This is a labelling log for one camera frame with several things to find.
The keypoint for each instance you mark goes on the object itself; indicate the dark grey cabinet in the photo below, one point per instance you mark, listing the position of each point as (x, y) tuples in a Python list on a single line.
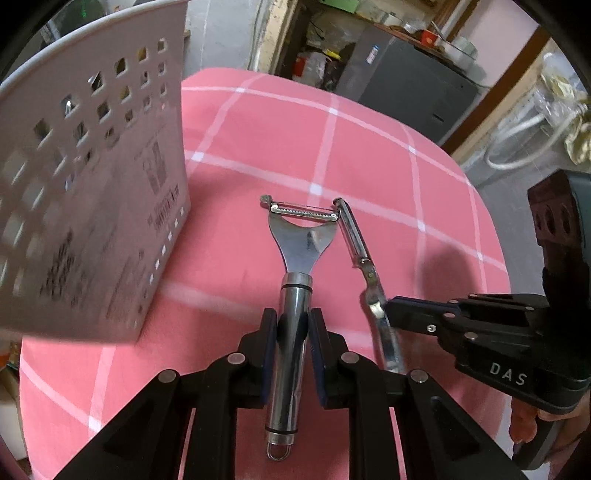
[(402, 81)]

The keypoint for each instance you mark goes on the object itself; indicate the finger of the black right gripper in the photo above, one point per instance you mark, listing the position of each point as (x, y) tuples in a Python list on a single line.
[(424, 316)]

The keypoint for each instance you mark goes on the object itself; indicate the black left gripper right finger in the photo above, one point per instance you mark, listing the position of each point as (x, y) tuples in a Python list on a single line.
[(326, 351)]

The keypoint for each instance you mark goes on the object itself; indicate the steel Y peeler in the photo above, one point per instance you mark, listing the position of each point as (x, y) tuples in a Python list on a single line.
[(302, 234)]

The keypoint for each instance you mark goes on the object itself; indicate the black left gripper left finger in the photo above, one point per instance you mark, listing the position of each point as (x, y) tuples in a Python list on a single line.
[(255, 374)]

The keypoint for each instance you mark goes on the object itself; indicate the thin steel swivel peeler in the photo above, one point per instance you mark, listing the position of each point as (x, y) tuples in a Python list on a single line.
[(373, 298)]

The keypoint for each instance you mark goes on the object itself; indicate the person's right hand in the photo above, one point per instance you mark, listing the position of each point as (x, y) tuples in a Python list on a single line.
[(523, 426)]

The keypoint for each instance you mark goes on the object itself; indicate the white perforated utensil caddy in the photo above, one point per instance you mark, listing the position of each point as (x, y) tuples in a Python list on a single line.
[(93, 184)]

